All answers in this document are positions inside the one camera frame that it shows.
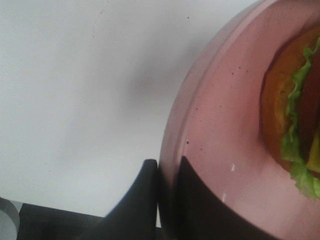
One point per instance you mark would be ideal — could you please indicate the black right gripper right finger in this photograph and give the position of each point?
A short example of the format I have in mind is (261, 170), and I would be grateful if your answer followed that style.
(192, 212)

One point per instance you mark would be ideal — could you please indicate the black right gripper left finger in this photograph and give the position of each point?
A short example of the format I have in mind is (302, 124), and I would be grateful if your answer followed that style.
(134, 217)

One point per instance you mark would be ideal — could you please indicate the pink round plate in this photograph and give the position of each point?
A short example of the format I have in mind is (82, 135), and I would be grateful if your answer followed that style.
(215, 123)

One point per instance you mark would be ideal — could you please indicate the burger with lettuce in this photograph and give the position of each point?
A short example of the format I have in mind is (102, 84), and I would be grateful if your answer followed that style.
(290, 111)

